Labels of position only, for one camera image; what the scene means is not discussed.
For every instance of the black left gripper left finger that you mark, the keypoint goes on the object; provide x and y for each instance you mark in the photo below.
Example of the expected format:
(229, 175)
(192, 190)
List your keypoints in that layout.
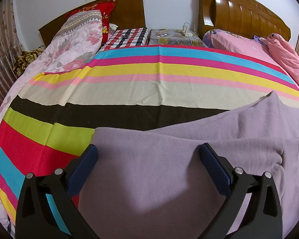
(46, 208)

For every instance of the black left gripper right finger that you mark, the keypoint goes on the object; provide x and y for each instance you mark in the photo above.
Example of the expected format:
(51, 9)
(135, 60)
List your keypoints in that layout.
(252, 206)

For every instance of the lilac fleece pants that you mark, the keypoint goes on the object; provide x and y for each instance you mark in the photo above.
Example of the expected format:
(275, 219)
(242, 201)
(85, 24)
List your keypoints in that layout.
(153, 185)

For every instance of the multicolour striped bed blanket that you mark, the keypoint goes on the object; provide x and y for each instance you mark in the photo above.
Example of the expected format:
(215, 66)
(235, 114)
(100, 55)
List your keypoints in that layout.
(152, 87)

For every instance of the pink padded jacket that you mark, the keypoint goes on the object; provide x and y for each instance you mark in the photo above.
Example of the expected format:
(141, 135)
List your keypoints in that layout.
(284, 54)

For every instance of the brown yellow patterned blanket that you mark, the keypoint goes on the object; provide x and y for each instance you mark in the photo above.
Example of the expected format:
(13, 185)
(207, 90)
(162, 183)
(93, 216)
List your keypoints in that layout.
(26, 58)

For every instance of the floral pleated curtain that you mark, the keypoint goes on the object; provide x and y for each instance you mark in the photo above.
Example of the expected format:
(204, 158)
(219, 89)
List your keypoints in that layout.
(10, 47)

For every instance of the pink floral quilt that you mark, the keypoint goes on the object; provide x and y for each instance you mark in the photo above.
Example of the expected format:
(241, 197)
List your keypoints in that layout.
(28, 144)

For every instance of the pink bed sheet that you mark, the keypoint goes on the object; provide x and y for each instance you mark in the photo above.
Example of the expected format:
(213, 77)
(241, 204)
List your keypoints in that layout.
(224, 40)

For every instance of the red plaid bed sheet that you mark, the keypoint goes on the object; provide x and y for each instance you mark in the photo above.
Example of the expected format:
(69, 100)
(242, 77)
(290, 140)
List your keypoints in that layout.
(126, 38)

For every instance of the white power strip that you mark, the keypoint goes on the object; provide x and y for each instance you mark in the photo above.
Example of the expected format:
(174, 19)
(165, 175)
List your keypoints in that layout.
(186, 30)

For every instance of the floral covered nightstand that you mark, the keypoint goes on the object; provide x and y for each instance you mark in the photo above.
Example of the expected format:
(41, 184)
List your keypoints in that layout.
(173, 37)

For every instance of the glossy carved wooden headboard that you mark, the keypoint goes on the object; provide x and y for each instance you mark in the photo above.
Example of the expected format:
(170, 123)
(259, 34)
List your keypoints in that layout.
(247, 18)

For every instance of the red embroidered pillow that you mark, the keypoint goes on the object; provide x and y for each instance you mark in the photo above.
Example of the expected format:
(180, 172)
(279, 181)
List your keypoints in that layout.
(105, 8)

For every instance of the dark brown wooden headboard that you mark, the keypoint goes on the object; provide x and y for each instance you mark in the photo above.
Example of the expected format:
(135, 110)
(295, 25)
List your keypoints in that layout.
(127, 14)

